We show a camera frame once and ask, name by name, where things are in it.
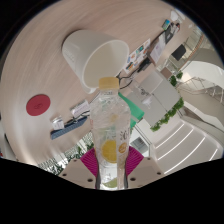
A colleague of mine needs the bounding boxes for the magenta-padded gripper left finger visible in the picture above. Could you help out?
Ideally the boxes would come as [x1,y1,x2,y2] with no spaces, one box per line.
[57,147,100,190]

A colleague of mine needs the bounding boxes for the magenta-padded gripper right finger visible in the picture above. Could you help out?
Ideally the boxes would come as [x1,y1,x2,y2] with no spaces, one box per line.
[125,145,165,189]

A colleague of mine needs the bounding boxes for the clear lemon-label drink bottle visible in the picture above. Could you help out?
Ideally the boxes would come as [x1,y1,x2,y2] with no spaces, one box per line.
[89,76,132,191]

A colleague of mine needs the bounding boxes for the row of tall green plants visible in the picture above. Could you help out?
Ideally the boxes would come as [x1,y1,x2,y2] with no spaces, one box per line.
[37,132,97,175]

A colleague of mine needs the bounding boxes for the group of ceiling light strips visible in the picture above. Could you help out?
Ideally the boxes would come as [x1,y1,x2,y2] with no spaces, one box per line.
[154,122,218,175]

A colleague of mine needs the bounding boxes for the green shopping bag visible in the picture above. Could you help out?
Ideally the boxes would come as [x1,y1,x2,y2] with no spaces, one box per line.
[117,92,146,130]

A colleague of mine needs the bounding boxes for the small white printed card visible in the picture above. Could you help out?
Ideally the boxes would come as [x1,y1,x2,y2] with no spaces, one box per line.
[69,99,91,119]

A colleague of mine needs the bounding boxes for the clear plastic tumbler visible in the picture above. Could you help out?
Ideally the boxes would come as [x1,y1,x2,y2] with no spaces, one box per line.
[134,84,155,108]

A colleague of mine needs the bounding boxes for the flat round red coaster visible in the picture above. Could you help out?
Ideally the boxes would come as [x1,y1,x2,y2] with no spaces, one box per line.
[25,93,52,117]

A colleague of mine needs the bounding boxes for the colourful sticker sheet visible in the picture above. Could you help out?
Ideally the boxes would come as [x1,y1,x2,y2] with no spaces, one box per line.
[122,37,152,75]

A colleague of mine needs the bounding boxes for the white ceramic mug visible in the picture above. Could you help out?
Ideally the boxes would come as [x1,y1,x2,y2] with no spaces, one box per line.
[61,29,131,95]

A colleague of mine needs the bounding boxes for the black office chair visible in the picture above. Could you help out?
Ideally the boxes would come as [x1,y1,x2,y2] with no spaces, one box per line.
[171,43,188,62]

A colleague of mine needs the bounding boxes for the black tangled cable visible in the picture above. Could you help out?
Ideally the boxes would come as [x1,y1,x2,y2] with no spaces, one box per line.
[115,74,135,92]

